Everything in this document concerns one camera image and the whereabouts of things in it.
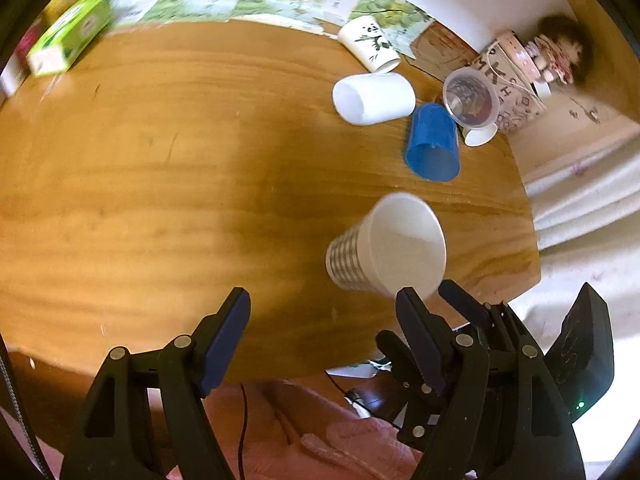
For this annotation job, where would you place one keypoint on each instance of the white cup with panda print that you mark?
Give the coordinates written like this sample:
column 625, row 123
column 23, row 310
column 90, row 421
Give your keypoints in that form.
column 365, row 40

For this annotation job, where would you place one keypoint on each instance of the dark red packet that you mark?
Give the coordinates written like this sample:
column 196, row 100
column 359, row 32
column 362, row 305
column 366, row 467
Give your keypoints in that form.
column 30, row 42

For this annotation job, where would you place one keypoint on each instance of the white paper sheet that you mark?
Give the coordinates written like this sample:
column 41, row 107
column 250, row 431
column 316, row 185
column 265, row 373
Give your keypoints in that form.
column 355, row 371

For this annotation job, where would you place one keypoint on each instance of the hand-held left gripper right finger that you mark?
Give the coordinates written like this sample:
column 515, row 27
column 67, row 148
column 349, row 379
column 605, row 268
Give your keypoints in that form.
column 417, row 335

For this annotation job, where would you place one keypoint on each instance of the small white cup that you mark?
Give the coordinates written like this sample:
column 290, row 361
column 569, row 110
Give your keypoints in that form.
column 477, row 136

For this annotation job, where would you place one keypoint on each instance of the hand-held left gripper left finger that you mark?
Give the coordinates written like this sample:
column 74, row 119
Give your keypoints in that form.
column 227, row 345

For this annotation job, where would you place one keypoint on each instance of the patterned storage box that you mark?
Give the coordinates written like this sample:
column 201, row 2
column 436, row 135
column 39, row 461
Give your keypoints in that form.
column 520, row 105

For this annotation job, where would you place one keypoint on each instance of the person's pink fleece clothing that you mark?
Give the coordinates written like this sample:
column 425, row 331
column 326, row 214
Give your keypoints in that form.
column 300, row 435

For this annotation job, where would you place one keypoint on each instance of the white blanket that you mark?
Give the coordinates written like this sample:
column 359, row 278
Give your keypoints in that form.
column 585, row 205

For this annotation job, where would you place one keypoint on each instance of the green box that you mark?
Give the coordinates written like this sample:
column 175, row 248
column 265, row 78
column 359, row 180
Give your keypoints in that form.
column 70, row 35

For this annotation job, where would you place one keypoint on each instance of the checked paper cup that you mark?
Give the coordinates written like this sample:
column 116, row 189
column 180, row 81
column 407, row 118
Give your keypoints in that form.
column 400, row 240

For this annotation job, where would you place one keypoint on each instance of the blue plastic cup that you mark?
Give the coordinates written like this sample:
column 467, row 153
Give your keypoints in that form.
column 432, row 145

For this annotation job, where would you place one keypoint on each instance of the clear plastic cup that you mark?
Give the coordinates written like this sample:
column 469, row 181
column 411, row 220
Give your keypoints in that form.
column 470, row 97

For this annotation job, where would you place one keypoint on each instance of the pink round tin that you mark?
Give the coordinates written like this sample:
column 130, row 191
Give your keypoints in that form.
column 517, row 52

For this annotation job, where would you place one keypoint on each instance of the plain white cup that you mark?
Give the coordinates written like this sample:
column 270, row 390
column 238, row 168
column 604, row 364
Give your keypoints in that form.
column 375, row 97

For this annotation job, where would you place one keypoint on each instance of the dark-haired doll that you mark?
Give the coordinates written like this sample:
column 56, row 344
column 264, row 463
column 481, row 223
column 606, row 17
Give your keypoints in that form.
column 562, row 47

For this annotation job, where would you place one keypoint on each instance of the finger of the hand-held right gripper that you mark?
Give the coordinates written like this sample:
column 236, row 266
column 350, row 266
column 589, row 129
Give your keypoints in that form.
column 417, row 410
column 462, row 302

